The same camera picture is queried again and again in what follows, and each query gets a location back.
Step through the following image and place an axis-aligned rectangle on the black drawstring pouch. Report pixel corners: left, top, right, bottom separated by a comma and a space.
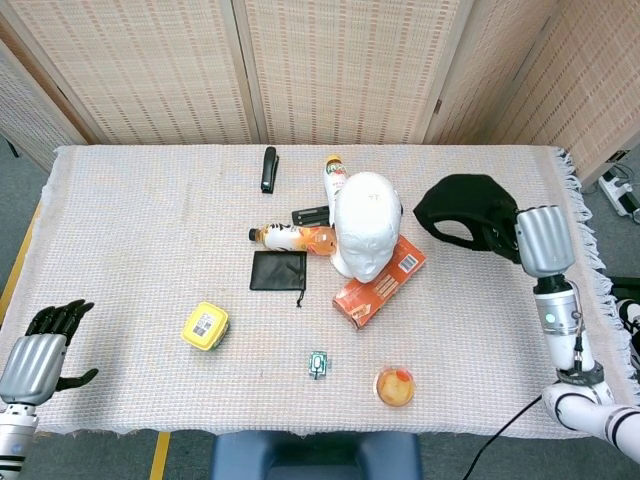
249, 250, 309, 309

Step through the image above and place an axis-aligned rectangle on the orange fruit jelly cup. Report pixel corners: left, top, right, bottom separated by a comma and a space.
374, 365, 417, 409

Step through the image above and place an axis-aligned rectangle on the orange tea drink bottle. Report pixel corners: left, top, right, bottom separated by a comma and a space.
248, 222, 338, 257

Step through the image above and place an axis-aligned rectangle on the black rectangular device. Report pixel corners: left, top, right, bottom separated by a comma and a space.
291, 204, 332, 228

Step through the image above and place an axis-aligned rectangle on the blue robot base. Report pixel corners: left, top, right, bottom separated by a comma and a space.
209, 431, 423, 480

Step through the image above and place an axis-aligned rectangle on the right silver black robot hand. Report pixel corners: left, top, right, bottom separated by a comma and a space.
479, 198, 577, 278

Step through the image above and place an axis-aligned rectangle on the yellow lidded container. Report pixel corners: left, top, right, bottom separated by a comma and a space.
180, 301, 231, 352

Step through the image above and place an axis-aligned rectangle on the woven fringed tablecloth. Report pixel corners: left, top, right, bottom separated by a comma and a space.
2, 144, 620, 440

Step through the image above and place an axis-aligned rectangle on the white power strip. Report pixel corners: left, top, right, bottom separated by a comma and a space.
598, 173, 640, 224

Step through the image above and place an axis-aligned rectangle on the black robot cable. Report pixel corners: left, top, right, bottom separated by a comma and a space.
463, 394, 545, 480

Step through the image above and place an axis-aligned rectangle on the white foam mannequin head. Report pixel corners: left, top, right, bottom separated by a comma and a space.
331, 170, 405, 284

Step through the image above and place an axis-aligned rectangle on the woven folding screen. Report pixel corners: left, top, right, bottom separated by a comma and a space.
0, 0, 640, 186

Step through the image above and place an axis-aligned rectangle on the black baseball cap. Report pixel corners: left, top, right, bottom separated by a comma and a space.
412, 173, 519, 254

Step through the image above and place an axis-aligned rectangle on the white yellow-capped drink bottle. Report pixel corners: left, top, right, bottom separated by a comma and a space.
323, 154, 349, 211

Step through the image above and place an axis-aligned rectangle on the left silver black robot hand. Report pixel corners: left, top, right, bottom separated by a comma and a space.
0, 298, 100, 407

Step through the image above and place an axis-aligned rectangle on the black stapler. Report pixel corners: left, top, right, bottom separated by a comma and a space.
259, 146, 280, 195

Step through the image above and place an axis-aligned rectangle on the orange cardboard box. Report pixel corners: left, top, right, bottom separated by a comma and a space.
332, 234, 428, 332

